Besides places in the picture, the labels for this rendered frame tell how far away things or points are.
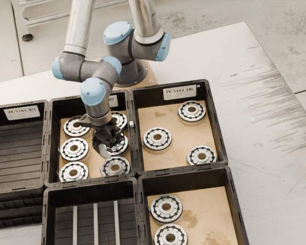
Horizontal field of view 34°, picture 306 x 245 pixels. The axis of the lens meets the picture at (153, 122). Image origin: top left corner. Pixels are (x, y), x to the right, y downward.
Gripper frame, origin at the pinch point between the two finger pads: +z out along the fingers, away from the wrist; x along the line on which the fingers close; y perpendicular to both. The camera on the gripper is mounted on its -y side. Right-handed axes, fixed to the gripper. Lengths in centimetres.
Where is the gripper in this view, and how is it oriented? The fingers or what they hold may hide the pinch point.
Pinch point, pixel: (107, 150)
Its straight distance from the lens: 177.3
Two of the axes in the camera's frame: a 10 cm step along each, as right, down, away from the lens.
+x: 6.2, -6.6, 4.3
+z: 1.1, 6.2, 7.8
